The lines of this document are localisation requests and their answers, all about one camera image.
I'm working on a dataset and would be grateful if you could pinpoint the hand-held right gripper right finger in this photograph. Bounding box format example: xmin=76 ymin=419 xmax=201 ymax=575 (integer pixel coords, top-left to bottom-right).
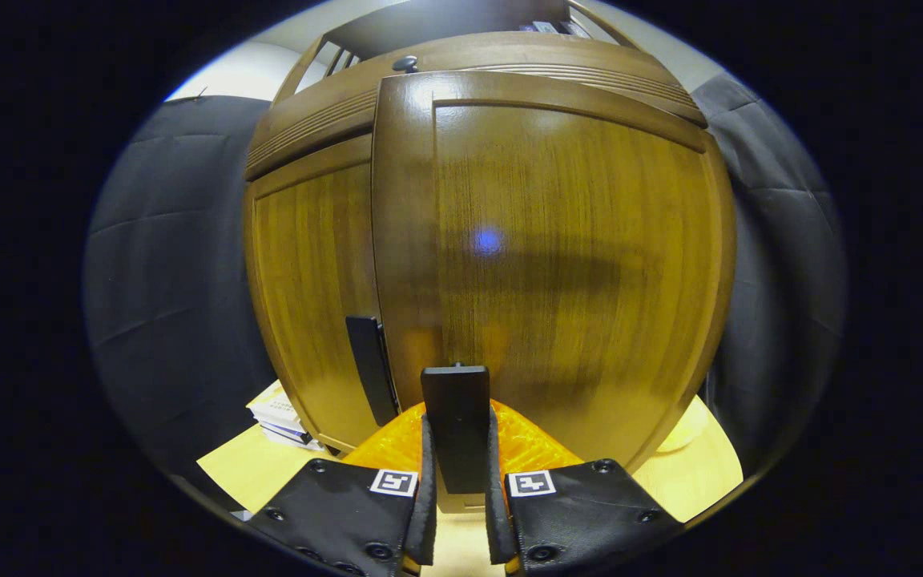
xmin=484 ymin=399 xmax=683 ymax=577

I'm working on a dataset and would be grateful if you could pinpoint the black door handle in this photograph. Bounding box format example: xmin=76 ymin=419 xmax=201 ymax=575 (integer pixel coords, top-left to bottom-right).
xmin=420 ymin=363 xmax=492 ymax=495
xmin=345 ymin=315 xmax=401 ymax=427

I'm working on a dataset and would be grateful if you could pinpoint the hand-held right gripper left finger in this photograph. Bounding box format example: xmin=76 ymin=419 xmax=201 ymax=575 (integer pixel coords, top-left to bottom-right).
xmin=249 ymin=401 xmax=438 ymax=577

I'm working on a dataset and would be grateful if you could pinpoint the wooden double-door shoe cabinet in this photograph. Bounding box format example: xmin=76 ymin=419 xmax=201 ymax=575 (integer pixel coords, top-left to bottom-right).
xmin=244 ymin=0 xmax=709 ymax=184

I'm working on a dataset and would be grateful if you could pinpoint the wooden shoe cabinet door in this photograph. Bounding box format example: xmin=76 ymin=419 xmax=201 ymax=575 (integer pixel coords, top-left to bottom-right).
xmin=371 ymin=71 xmax=739 ymax=474
xmin=244 ymin=132 xmax=398 ymax=454

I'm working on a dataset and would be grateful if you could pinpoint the black backdrop cloth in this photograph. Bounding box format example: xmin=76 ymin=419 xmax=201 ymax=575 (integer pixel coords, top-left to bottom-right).
xmin=81 ymin=72 xmax=847 ymax=482

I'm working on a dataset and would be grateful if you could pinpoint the stack of white books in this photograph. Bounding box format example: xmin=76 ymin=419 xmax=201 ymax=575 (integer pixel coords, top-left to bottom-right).
xmin=245 ymin=381 xmax=326 ymax=451

